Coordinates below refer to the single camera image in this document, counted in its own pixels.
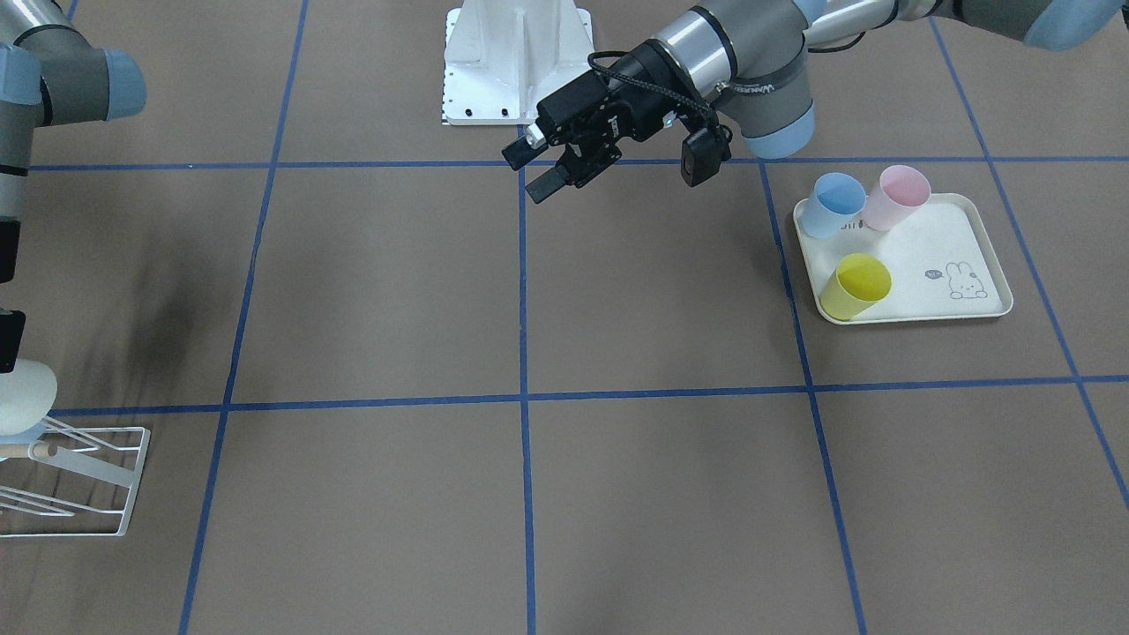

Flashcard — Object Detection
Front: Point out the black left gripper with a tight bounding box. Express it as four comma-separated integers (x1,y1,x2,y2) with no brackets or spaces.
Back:
504,41,698,205

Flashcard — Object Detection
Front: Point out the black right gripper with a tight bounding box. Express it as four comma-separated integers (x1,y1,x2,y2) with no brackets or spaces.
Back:
0,219,27,375

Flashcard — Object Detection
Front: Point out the pale cream cup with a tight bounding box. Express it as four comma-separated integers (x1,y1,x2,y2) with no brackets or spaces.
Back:
1,358,59,437

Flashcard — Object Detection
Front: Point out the light blue cup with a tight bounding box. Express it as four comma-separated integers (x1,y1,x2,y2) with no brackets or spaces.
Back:
799,172,868,240
0,421,46,446

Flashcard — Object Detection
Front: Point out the yellow cup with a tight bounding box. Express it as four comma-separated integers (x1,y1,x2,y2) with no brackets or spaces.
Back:
819,252,893,321

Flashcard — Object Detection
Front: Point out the pink cup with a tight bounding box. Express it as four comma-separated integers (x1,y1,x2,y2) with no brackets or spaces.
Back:
859,164,933,232

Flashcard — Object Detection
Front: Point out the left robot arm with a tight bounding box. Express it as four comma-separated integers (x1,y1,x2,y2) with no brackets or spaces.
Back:
504,1,1126,205

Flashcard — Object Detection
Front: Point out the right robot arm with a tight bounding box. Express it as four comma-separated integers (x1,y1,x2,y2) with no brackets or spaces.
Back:
1,1,146,284

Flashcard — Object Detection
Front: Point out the cream plastic tray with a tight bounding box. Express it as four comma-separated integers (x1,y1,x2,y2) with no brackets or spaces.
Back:
793,193,1013,325

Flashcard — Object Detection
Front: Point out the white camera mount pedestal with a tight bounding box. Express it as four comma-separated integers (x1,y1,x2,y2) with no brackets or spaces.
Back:
441,1,594,127

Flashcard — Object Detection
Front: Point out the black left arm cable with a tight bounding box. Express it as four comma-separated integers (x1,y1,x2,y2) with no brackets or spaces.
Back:
586,51,724,133

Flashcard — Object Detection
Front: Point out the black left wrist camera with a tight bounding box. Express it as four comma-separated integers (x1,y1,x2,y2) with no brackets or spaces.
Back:
680,125,730,186

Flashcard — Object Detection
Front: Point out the white wire cup rack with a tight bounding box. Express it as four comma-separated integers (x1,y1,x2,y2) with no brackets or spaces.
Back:
1,418,152,539

